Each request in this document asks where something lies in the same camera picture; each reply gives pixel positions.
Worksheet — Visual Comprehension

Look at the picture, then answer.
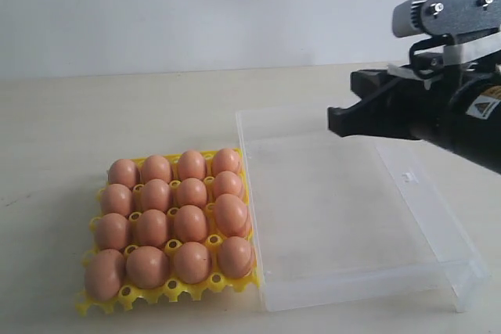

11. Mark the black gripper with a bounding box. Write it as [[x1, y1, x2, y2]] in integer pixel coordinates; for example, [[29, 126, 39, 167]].
[[327, 63, 500, 142]]

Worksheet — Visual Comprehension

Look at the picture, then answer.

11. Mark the brown egg four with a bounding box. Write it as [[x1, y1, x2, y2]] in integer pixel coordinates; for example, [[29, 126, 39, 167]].
[[211, 148, 241, 176]]

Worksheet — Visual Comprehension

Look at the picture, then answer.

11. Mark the brown egg fifteen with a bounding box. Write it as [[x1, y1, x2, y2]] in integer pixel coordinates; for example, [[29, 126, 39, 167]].
[[213, 193, 251, 238]]

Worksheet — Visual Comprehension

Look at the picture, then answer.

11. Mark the brown egg three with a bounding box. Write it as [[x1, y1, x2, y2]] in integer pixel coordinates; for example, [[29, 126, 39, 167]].
[[177, 149, 207, 181]]

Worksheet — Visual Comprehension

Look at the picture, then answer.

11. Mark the brown egg seven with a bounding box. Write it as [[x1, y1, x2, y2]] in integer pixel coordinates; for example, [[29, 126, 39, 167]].
[[176, 178, 208, 209]]

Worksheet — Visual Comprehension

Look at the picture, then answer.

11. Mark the brown egg nine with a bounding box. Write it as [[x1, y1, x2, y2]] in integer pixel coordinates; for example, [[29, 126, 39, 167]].
[[173, 205, 209, 242]]

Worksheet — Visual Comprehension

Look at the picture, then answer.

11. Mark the brown egg two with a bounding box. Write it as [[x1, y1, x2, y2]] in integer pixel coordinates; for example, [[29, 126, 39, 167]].
[[141, 155, 172, 183]]

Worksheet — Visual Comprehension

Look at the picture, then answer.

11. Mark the brown egg six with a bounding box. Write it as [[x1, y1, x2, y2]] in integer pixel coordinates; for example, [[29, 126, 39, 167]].
[[140, 179, 173, 213]]

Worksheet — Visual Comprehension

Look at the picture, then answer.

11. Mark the brown egg fourteen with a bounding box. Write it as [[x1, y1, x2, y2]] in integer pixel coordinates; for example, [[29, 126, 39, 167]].
[[173, 242, 211, 285]]

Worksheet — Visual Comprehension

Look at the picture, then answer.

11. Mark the brown egg one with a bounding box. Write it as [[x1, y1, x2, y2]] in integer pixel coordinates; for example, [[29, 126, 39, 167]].
[[108, 159, 140, 189]]

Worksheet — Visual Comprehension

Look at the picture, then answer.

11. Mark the brown egg five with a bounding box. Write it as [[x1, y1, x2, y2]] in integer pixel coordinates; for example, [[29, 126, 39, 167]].
[[100, 184, 135, 217]]

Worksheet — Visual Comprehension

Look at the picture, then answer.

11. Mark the brown egg eleven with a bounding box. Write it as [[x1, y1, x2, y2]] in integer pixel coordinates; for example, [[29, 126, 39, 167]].
[[135, 209, 169, 248]]

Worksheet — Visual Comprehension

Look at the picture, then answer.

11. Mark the brown egg thirteen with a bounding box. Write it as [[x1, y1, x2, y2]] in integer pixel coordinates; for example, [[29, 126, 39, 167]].
[[126, 246, 169, 289]]

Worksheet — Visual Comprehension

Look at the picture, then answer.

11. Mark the brown egg ten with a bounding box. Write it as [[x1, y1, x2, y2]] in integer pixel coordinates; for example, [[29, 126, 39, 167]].
[[94, 213, 132, 251]]

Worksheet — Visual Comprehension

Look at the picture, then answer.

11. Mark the brown egg twelve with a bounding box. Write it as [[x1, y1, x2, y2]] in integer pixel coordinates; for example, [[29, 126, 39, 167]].
[[85, 249, 125, 302]]

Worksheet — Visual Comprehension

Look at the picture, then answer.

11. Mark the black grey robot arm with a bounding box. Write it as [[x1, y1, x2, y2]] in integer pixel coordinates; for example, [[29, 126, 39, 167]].
[[327, 68, 500, 173]]

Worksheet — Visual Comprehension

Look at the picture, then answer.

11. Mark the clear plastic container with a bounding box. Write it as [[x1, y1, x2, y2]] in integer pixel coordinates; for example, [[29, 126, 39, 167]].
[[236, 104, 488, 312]]

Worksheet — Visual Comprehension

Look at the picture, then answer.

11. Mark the yellow plastic egg tray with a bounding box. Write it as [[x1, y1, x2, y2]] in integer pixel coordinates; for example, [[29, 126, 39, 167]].
[[77, 149, 259, 313]]

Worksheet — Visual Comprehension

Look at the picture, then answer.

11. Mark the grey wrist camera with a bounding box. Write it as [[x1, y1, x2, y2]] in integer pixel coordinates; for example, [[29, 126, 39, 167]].
[[391, 0, 500, 38]]

